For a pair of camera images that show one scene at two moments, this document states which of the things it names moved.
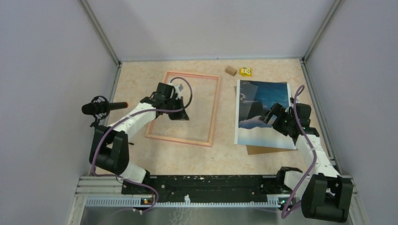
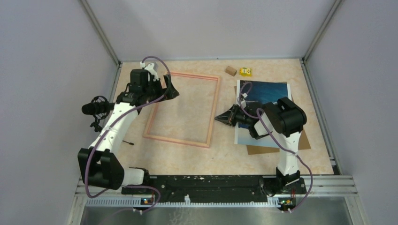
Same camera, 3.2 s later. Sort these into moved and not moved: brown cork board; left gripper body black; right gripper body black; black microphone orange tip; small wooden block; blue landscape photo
Moved: right gripper body black; left gripper body black
Not moved: small wooden block; blue landscape photo; black microphone orange tip; brown cork board
